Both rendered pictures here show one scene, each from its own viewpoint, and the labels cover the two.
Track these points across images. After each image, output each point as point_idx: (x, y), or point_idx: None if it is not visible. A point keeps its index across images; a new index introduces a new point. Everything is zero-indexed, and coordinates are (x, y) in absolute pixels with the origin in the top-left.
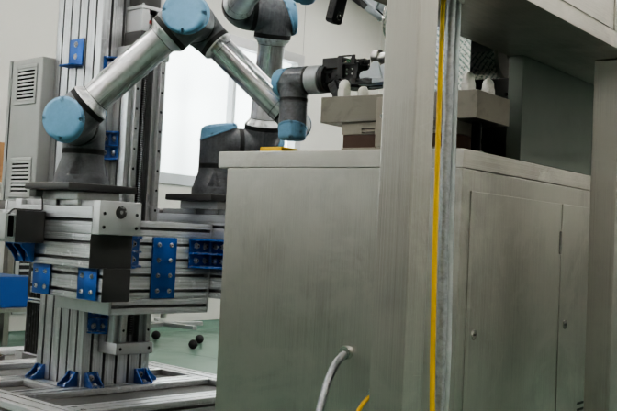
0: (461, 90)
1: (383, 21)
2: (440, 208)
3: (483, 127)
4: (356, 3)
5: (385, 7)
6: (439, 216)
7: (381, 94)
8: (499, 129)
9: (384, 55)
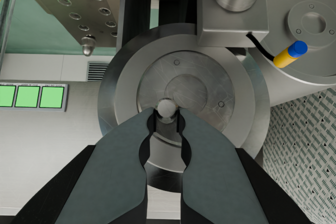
0: (76, 40)
1: (100, 91)
2: None
3: (180, 7)
4: (47, 185)
5: (102, 132)
6: None
7: None
8: (179, 16)
9: None
